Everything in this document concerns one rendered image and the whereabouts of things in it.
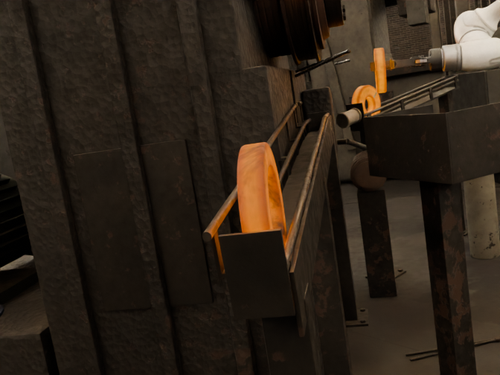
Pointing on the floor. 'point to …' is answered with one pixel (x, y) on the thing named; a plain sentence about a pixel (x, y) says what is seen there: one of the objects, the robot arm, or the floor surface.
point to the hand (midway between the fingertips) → (380, 65)
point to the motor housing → (374, 228)
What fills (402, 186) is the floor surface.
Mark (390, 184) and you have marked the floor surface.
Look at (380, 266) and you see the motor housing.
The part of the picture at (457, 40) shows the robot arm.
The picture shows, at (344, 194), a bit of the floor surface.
